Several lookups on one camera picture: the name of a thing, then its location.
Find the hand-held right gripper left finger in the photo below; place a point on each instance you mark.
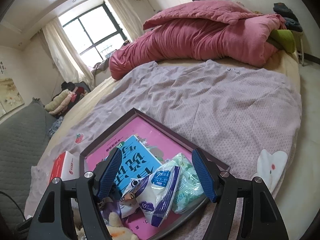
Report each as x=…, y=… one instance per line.
x=110, y=175

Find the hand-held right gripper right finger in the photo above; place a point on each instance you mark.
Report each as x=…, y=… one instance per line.
x=203, y=177

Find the mint green tissue packet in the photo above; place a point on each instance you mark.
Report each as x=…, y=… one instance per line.
x=186, y=182

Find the colourful snack packet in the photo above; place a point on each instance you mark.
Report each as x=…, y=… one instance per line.
x=130, y=200

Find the purple ruffled cloth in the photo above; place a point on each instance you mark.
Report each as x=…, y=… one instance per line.
x=108, y=208

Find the purple and white pad packet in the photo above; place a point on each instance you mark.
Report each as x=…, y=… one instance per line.
x=155, y=195

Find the cream plush doll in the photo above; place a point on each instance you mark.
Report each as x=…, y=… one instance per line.
x=117, y=227

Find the pink tray with purple rim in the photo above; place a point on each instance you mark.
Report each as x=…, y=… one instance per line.
x=150, y=135

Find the light blue book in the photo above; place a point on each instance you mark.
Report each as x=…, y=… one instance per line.
x=140, y=160

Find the red and white box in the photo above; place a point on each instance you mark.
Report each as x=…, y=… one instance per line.
x=62, y=165

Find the blue floral cloth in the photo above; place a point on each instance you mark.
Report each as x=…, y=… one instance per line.
x=56, y=126

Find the purple printed blanket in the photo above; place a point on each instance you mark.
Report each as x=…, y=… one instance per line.
x=225, y=105

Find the beige bed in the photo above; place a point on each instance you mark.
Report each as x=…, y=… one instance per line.
x=105, y=90

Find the stack of folded blankets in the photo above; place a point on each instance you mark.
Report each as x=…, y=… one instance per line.
x=60, y=102

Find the dark and red clothes pile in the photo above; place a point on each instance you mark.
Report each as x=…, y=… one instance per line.
x=77, y=90

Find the grey padded headboard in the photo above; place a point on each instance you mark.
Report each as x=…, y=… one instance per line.
x=22, y=135

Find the clothes on window sill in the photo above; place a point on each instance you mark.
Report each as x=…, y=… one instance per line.
x=100, y=66

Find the cream curtain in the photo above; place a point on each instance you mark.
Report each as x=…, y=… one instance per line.
x=122, y=12
x=65, y=52

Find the pink quilt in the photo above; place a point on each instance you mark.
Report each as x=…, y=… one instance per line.
x=195, y=37

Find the window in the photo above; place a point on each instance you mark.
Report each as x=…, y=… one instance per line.
x=92, y=30

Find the green pillow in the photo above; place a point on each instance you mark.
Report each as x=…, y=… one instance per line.
x=283, y=40

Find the white side table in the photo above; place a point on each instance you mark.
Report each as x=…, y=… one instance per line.
x=302, y=50

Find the pile of dark clothes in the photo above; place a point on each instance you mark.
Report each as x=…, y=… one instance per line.
x=287, y=17

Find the flower wall painting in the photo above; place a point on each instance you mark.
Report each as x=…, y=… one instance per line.
x=10, y=97

